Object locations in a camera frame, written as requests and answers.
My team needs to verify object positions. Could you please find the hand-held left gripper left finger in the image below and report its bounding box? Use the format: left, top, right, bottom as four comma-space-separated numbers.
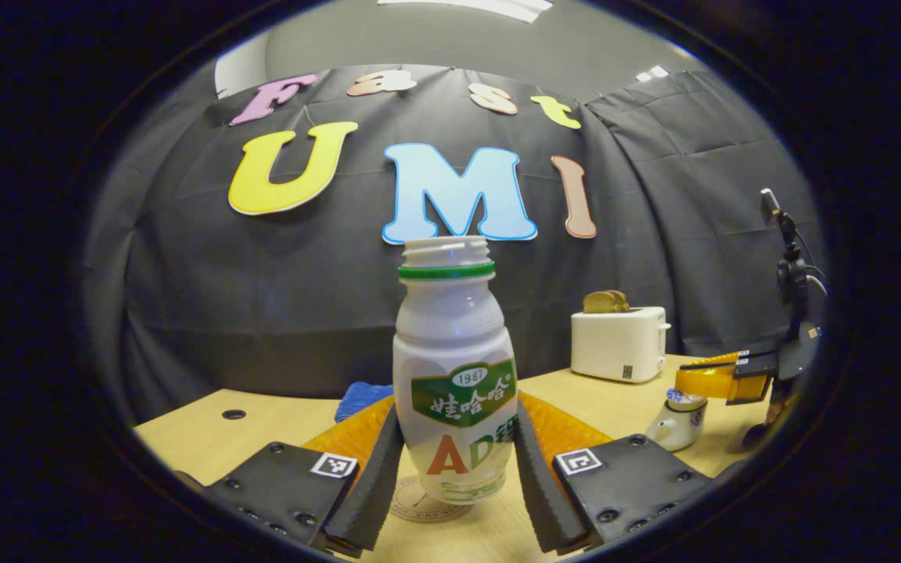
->
204, 395, 406, 558

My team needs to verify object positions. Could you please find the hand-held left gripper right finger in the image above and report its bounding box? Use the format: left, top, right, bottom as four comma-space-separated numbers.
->
515, 391, 713, 556

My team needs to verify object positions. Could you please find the white blue teacup lid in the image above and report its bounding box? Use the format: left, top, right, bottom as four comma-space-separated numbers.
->
665, 387, 708, 413

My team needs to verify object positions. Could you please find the round beige coaster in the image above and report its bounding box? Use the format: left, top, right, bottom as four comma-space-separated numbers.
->
388, 474, 476, 524

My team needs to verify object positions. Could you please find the white teacup blue flower print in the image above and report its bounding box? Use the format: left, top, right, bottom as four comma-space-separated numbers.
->
645, 395, 708, 453

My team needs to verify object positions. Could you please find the white water bottle green label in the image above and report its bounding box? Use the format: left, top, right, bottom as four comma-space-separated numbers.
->
393, 235, 519, 505

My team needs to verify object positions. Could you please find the folded blue cloth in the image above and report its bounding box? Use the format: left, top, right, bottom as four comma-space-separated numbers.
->
334, 381, 393, 423

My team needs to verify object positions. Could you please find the white toaster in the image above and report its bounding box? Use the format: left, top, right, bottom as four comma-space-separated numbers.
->
570, 306, 671, 384

